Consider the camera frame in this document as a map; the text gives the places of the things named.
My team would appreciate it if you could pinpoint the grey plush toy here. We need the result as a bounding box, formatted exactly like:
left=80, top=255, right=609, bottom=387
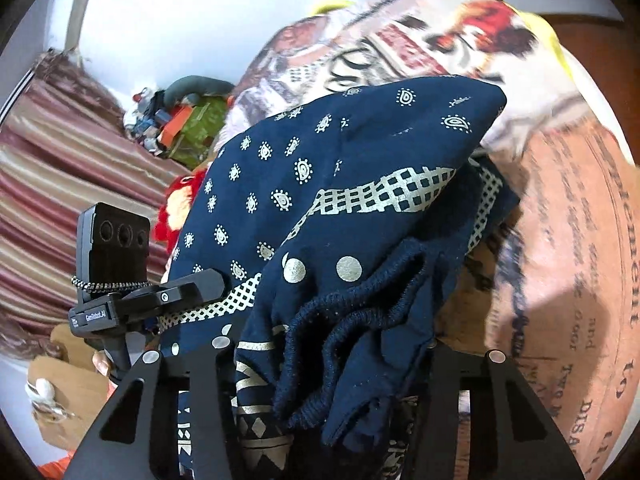
left=163, top=75, right=234, bottom=108

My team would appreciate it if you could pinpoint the yellow plush pillow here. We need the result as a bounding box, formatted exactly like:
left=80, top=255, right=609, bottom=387
left=311, top=0, right=574, bottom=81

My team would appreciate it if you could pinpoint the striped red gold curtain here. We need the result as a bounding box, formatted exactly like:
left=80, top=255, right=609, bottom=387
left=1, top=51, right=187, bottom=361

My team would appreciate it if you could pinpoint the green storage box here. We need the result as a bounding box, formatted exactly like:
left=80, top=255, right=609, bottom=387
left=167, top=96, right=228, bottom=170

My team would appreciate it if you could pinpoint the newspaper print bed blanket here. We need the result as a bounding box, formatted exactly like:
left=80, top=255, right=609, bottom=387
left=159, top=0, right=640, bottom=478

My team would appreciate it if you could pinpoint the orange box on pile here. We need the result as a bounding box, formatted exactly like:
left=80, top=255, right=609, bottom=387
left=160, top=105, right=193, bottom=148

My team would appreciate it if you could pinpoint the red plush toy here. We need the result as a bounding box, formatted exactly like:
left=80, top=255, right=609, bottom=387
left=152, top=169, right=206, bottom=254

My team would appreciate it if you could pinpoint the orange jacket sleeve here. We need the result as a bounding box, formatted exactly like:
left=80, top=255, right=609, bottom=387
left=37, top=452, right=74, bottom=480

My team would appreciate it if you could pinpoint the person left hand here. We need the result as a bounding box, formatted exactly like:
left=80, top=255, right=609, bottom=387
left=92, top=350, right=116, bottom=387

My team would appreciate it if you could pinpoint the navy patterned hooded sweater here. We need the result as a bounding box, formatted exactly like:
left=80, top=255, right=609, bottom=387
left=158, top=76, right=518, bottom=479

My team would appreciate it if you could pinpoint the white air conditioner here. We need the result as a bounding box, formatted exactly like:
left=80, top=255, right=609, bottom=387
left=64, top=0, right=89, bottom=52

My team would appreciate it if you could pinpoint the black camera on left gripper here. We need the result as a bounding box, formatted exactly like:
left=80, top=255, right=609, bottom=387
left=72, top=203, right=151, bottom=304

